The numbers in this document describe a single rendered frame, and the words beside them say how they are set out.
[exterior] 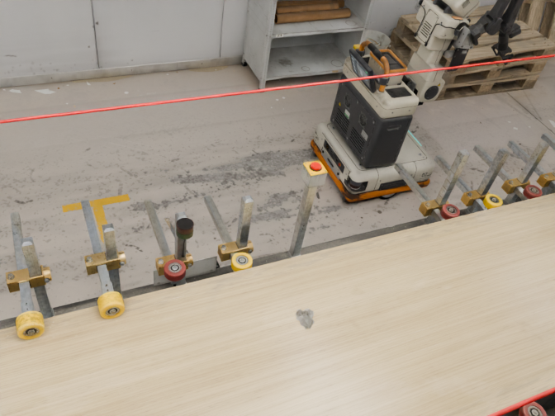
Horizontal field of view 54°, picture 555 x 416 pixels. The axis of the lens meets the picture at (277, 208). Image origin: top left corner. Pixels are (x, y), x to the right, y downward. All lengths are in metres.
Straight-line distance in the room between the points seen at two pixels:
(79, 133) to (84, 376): 2.54
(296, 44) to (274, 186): 1.74
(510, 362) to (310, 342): 0.72
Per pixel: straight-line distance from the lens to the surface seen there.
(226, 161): 3.88
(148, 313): 1.95
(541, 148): 2.87
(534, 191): 2.90
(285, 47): 5.03
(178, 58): 4.74
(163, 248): 2.18
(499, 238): 2.55
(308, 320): 1.97
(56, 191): 3.69
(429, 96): 3.70
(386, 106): 3.30
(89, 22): 4.45
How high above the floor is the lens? 2.52
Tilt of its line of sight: 45 degrees down
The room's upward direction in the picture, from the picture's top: 11 degrees clockwise
